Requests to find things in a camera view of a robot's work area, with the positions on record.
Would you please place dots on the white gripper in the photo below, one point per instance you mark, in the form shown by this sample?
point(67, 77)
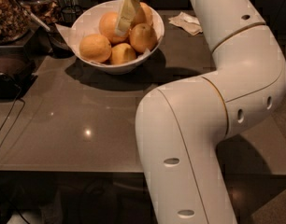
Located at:
point(126, 16)

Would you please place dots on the orange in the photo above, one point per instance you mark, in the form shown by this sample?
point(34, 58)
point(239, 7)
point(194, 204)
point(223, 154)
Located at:
point(143, 37)
point(143, 15)
point(122, 53)
point(107, 25)
point(95, 48)

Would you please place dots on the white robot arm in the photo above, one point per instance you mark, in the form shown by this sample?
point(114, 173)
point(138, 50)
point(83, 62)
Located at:
point(179, 124)

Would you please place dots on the white ceramic bowl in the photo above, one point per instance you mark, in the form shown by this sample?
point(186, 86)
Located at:
point(88, 23)

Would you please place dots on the white paper under bowl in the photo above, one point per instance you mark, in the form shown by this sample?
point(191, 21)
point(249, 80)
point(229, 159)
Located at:
point(67, 34)

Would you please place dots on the crumpled paper napkin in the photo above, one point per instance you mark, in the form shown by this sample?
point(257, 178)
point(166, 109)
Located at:
point(187, 22)

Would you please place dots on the glass jar of nuts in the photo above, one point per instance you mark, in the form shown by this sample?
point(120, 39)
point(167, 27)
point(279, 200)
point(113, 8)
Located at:
point(13, 22)

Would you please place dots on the black appliance on left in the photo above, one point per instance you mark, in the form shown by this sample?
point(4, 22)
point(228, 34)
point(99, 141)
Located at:
point(16, 75)

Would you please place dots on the black wire holder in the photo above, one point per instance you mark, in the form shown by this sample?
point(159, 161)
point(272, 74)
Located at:
point(70, 14)

